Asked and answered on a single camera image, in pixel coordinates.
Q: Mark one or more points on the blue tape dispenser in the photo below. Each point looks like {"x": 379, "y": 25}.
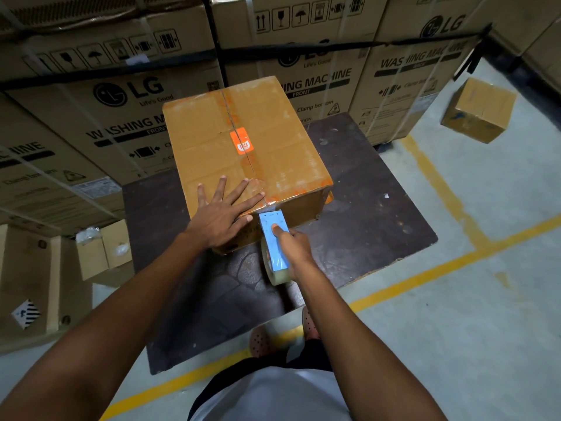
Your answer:
{"x": 271, "y": 245}

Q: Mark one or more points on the person's left forearm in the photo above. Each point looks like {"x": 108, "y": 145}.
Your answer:
{"x": 109, "y": 328}

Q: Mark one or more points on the stack of large appliance cartons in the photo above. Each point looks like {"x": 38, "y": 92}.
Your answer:
{"x": 109, "y": 127}

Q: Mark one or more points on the cardboard carton with striped label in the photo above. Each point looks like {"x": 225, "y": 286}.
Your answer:
{"x": 30, "y": 276}

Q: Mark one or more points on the person's left middle finger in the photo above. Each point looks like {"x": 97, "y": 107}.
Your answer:
{"x": 239, "y": 191}

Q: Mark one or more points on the dark brown plywood platform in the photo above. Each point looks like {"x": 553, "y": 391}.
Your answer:
{"x": 372, "y": 206}

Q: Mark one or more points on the person's left thumb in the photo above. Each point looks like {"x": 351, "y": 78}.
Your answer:
{"x": 243, "y": 222}

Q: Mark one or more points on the cardboard box with orange sticker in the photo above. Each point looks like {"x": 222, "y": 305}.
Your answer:
{"x": 245, "y": 140}

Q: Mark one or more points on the clear packing tape roll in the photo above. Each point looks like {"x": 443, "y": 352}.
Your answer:
{"x": 274, "y": 276}

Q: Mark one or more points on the person's right forearm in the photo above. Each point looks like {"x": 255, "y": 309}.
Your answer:
{"x": 359, "y": 346}

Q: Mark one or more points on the person's left little finger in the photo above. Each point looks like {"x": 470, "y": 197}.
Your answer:
{"x": 201, "y": 195}

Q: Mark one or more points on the pink perforated right shoe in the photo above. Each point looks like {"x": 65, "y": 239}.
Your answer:
{"x": 310, "y": 324}

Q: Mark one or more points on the small carton with plastic wrap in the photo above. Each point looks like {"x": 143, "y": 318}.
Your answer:
{"x": 91, "y": 256}
{"x": 117, "y": 243}

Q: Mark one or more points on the pink perforated left shoe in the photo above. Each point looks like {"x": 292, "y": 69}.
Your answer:
{"x": 260, "y": 341}

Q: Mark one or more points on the white shirt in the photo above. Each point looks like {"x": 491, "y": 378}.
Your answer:
{"x": 271, "y": 396}

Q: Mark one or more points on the pink perforated shoe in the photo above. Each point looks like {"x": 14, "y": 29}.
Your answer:
{"x": 310, "y": 324}
{"x": 260, "y": 341}

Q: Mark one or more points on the small plain cardboard box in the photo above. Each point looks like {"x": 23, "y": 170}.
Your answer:
{"x": 480, "y": 110}

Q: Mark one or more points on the person's right hand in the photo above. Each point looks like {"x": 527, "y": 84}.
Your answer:
{"x": 298, "y": 254}

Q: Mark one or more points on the person's left hand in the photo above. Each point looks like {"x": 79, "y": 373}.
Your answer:
{"x": 217, "y": 219}

